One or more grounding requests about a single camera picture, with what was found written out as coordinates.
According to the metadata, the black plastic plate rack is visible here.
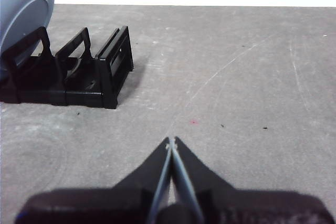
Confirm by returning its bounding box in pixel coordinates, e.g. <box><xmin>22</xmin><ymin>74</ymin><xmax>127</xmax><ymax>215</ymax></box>
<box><xmin>0</xmin><ymin>25</ymin><xmax>134</xmax><ymax>110</ymax></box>

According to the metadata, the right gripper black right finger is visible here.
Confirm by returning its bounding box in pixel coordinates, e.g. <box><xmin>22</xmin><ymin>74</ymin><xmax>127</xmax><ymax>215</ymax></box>
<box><xmin>170</xmin><ymin>136</ymin><xmax>335</xmax><ymax>224</ymax></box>

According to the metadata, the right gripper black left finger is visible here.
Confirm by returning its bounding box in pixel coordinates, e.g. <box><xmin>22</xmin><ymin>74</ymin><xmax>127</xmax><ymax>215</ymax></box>
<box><xmin>15</xmin><ymin>136</ymin><xmax>174</xmax><ymax>224</ymax></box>

